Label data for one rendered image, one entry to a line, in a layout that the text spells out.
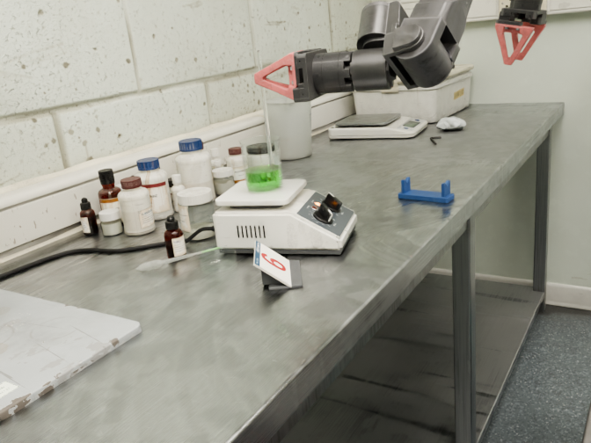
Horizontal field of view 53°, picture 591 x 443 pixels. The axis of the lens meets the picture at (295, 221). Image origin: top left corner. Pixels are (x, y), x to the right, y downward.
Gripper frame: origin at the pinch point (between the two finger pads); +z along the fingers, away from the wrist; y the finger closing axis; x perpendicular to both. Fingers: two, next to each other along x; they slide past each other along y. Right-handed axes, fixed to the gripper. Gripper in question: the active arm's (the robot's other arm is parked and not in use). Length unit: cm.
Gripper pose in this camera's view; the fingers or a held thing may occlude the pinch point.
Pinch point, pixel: (260, 78)
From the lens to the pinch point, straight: 91.8
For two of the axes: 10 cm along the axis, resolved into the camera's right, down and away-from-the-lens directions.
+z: -9.4, -0.1, 3.5
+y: -3.4, 3.3, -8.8
